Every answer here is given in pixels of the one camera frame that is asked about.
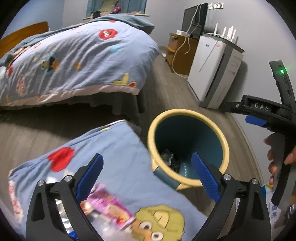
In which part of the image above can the purple snack wrapper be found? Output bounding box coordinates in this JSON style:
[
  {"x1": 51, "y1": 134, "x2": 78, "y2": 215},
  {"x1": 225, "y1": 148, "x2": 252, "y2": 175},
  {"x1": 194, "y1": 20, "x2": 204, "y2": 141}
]
[{"x1": 80, "y1": 183, "x2": 135, "y2": 230}]

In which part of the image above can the teal yellow-rimmed trash bin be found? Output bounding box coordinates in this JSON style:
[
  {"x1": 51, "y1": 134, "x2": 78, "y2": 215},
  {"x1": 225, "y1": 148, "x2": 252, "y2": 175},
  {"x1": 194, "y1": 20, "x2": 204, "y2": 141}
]
[{"x1": 147, "y1": 109, "x2": 230, "y2": 190}]

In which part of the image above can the right human hand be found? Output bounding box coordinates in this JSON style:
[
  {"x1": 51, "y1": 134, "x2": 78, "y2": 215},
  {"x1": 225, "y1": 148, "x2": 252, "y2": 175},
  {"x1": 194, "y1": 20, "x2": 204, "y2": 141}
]
[{"x1": 263, "y1": 136, "x2": 296, "y2": 186}]

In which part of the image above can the blue cartoon pillow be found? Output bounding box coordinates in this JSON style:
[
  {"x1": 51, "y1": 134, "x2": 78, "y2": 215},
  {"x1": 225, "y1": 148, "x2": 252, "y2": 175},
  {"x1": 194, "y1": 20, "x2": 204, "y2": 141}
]
[{"x1": 8, "y1": 120, "x2": 207, "y2": 240}]

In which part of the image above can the white grey air purifier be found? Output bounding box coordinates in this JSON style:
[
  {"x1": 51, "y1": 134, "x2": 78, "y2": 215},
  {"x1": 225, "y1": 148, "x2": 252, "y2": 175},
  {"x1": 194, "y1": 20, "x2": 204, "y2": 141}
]
[{"x1": 188, "y1": 33, "x2": 244, "y2": 109}]

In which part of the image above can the strawberry printed carton box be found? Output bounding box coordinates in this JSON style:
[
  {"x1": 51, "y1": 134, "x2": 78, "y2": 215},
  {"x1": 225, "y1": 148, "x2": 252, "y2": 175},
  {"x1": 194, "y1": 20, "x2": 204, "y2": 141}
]
[{"x1": 261, "y1": 184, "x2": 286, "y2": 240}]

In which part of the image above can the white wifi router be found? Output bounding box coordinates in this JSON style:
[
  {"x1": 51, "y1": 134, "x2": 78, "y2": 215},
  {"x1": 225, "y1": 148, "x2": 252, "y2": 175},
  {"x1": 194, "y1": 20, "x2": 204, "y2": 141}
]
[{"x1": 213, "y1": 23, "x2": 236, "y2": 43}]

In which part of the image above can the wooden side cabinet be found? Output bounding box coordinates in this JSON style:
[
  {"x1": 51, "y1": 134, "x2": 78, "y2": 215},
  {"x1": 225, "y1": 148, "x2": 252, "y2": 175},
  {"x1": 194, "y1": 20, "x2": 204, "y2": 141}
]
[{"x1": 166, "y1": 33, "x2": 198, "y2": 75}]

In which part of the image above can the black monitor screen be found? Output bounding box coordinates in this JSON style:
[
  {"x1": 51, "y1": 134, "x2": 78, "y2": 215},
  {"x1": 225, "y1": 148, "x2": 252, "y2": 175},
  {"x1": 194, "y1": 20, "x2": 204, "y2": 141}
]
[{"x1": 181, "y1": 3, "x2": 208, "y2": 40}]

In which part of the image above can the blue cartoon quilt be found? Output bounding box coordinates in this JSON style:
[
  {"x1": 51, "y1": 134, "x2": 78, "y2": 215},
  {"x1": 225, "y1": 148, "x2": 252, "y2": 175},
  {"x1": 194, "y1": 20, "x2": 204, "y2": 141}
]
[{"x1": 1, "y1": 14, "x2": 159, "y2": 108}]

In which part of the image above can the wooden bed headboard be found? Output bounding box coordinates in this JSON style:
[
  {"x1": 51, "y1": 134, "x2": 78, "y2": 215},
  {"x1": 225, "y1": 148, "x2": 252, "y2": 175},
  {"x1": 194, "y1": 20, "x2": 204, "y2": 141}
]
[{"x1": 0, "y1": 22, "x2": 49, "y2": 57}]

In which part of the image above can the teal window curtain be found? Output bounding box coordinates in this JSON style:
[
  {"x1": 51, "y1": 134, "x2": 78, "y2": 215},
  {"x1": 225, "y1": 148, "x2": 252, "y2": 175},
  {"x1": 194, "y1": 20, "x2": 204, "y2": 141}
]
[{"x1": 86, "y1": 0, "x2": 147, "y2": 17}]

